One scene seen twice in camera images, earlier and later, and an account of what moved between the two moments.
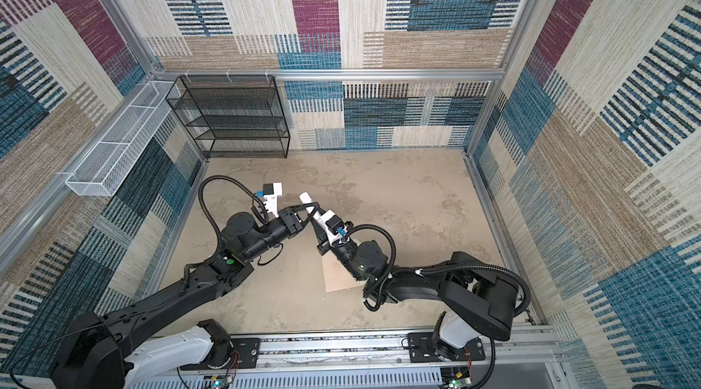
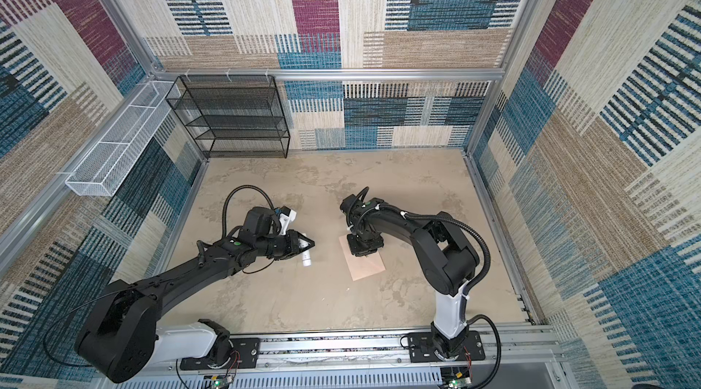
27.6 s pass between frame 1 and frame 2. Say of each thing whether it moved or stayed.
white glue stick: moved
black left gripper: moved
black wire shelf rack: stayed
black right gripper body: moved
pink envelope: moved
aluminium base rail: stayed
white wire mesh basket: stayed
